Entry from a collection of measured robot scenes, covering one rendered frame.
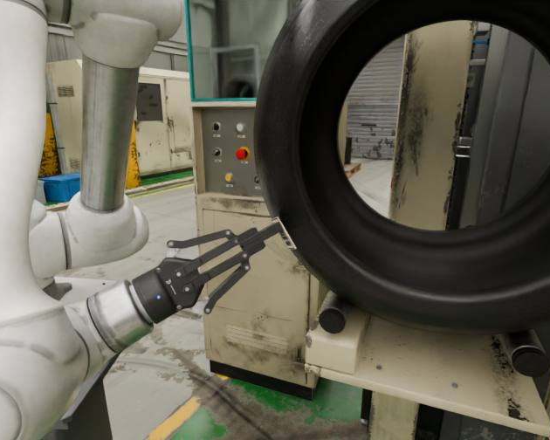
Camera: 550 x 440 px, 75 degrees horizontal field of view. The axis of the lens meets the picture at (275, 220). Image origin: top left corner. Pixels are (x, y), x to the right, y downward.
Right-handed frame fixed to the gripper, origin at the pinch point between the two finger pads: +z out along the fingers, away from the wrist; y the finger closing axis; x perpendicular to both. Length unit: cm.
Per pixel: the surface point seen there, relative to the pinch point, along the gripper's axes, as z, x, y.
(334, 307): 5.1, 1.4, 16.3
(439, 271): 31.3, -5.8, 25.2
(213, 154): 18, -86, -29
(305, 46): 14.8, 12.8, -20.7
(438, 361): 17.7, 1.5, 35.4
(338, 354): 2.2, 0.2, 23.8
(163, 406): -49, -112, 56
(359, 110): 573, -783, -84
